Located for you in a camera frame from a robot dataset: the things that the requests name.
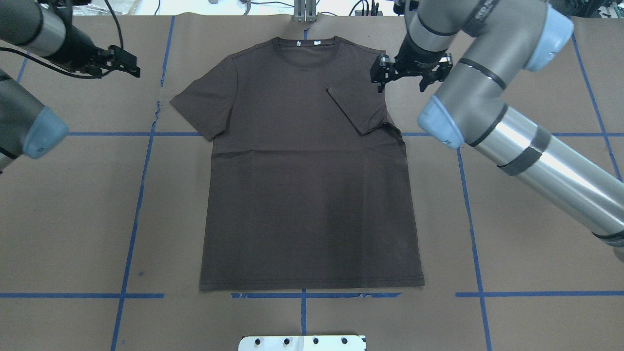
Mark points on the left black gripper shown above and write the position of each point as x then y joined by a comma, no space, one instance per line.
78,49

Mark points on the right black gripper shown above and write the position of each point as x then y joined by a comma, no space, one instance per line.
417,55

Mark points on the dark brown t-shirt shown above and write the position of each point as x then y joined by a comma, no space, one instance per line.
309,182

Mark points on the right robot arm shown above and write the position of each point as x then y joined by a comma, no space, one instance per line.
475,49

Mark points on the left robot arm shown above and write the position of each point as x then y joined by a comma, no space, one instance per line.
43,32

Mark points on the aluminium frame post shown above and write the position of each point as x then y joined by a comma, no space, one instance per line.
304,11

